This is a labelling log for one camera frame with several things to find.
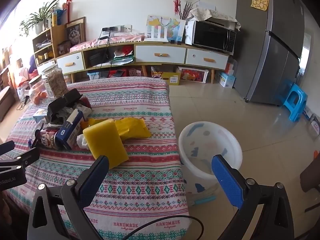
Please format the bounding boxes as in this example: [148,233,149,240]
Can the wooden shelf unit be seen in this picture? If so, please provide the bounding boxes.
[32,25,67,67]

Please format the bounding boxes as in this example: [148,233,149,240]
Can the wooden tv cabinet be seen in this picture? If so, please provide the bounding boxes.
[56,35,230,84]

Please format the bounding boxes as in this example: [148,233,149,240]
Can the pink cloth runner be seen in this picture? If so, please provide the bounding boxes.
[70,33,146,53]

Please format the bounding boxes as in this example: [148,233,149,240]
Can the patterned tablecloth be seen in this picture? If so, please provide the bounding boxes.
[5,76,191,240]

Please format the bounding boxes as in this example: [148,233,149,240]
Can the clear plastic snack jar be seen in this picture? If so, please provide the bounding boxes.
[41,64,69,99]

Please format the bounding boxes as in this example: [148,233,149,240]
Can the small blue white box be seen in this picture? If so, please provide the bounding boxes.
[33,108,48,123]

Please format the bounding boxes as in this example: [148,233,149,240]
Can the yellow plastic bag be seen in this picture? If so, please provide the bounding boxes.
[87,117,152,140]

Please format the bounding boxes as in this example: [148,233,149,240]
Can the red tin can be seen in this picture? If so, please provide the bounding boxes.
[39,127,63,150]

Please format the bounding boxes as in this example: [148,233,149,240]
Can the yellow sponge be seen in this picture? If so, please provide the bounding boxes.
[82,119,129,169]

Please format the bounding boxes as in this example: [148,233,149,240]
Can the white plastic bucket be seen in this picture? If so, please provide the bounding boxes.
[178,121,243,205]

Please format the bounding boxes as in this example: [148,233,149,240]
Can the potted green plant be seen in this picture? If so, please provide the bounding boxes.
[19,0,62,36]

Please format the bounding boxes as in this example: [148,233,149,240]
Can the blue white carton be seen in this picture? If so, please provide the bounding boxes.
[55,109,84,151]

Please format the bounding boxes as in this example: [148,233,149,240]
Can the floral cloth cover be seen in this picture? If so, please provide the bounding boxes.
[191,7,242,30]

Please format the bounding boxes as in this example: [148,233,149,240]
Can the wall power strip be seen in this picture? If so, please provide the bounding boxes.
[101,24,132,34]

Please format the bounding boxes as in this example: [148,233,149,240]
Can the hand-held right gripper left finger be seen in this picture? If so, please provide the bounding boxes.
[27,155,110,240]

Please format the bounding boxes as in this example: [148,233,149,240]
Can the black cardboard box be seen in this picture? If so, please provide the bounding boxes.
[47,89,83,126]

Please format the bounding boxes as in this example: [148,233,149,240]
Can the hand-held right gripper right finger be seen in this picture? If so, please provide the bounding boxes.
[211,154,296,240]

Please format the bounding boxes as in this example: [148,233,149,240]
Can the wide white cabinet drawer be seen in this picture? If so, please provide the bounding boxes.
[135,45,187,65]

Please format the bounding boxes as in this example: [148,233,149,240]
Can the black set-top device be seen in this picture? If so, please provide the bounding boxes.
[88,51,111,67]

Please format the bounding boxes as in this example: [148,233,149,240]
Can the black microwave oven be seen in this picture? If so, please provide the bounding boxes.
[192,20,237,55]

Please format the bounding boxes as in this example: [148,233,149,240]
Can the red and green bags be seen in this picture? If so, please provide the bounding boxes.
[112,47,136,67]

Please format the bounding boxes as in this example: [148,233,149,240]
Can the map poster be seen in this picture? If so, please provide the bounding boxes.
[145,15,187,43]

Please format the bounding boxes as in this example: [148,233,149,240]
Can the glass jar with wooden lid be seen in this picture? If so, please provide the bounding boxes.
[28,75,49,105]

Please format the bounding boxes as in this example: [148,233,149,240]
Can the white bin with red print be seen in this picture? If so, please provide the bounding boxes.
[178,67,209,84]

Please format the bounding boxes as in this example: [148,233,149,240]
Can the blue white cardboard box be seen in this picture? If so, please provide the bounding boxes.
[217,71,236,89]

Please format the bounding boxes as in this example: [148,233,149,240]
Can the yellow paper note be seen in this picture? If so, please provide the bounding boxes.
[251,0,269,12]

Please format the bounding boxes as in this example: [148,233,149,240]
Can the purple cloth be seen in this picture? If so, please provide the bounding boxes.
[27,54,38,73]

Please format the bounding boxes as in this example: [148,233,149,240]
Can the small white cabinet drawer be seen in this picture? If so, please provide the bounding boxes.
[57,53,86,76]

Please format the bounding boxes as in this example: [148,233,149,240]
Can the yellow cardboard box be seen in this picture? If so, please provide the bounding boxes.
[151,66,181,86]

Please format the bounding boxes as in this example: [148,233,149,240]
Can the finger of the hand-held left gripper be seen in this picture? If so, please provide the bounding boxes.
[0,141,15,156]
[0,147,40,173]

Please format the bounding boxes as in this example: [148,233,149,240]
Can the tissue paper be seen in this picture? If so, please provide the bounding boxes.
[55,101,93,126]

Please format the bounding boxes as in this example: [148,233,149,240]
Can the dry branches bundle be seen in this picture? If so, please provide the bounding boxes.
[180,1,201,21]

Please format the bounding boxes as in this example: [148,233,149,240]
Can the framed picture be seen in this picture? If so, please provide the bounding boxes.
[65,17,87,48]

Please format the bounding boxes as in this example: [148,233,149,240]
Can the black cable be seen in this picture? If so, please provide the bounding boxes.
[96,215,203,240]

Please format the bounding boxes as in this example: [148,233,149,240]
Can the blue plastic stool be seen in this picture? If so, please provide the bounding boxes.
[282,83,309,123]

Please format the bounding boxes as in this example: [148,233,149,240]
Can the white router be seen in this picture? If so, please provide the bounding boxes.
[145,26,171,43]

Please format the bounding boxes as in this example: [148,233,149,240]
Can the white plastic bag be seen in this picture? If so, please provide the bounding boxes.
[76,133,88,148]

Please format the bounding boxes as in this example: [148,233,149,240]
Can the grey refrigerator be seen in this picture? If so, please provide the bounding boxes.
[234,0,307,105]

